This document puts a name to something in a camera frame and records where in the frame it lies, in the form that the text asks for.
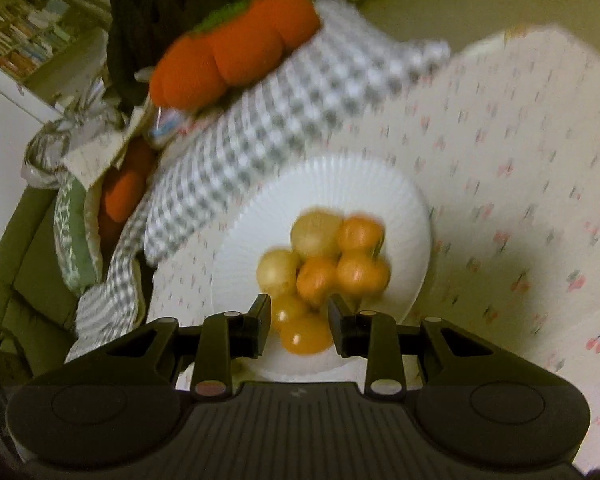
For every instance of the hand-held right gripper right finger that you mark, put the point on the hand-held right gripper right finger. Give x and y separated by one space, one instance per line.
337 330

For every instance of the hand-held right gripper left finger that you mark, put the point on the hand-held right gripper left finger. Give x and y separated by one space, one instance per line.
260 327

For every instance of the orange tomato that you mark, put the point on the orange tomato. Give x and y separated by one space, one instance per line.
317 277
306 335
287 310

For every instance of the large yellow tomato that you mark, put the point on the large yellow tomato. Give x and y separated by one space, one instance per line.
279 272
314 232

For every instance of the white ribbed plate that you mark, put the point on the white ribbed plate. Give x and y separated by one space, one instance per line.
340 185

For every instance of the grey checkered blanket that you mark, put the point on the grey checkered blanket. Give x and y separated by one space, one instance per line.
110 300

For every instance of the small orange pumpkin cushion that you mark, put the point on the small orange pumpkin cushion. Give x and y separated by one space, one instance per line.
127 185

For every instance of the green embroidered pillow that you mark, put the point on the green embroidered pillow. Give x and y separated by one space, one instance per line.
75 240

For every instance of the grey checkered pillow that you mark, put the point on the grey checkered pillow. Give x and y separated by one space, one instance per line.
290 120

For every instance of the plastic bag with pink packets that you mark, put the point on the plastic bag with pink packets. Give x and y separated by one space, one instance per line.
167 125

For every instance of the floral cloth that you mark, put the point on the floral cloth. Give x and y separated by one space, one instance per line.
100 150

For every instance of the green sofa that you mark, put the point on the green sofa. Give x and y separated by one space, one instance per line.
25 270

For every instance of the dark bag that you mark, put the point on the dark bag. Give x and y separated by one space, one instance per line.
0 360

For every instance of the large orange pumpkin cushion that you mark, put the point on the large orange pumpkin cushion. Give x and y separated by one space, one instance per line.
230 55

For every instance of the crumpled clear plastic bag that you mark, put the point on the crumpled clear plastic bag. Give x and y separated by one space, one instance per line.
45 150

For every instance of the black coat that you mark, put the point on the black coat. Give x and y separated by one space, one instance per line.
150 20

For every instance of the white bookshelf with books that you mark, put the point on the white bookshelf with books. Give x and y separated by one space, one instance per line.
25 45

